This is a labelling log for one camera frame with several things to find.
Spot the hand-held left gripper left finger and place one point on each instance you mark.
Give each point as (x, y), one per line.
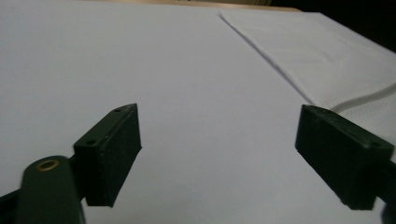
(109, 155)

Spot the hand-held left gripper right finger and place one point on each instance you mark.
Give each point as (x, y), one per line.
(339, 158)

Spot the white paper towel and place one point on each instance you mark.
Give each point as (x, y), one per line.
(314, 53)

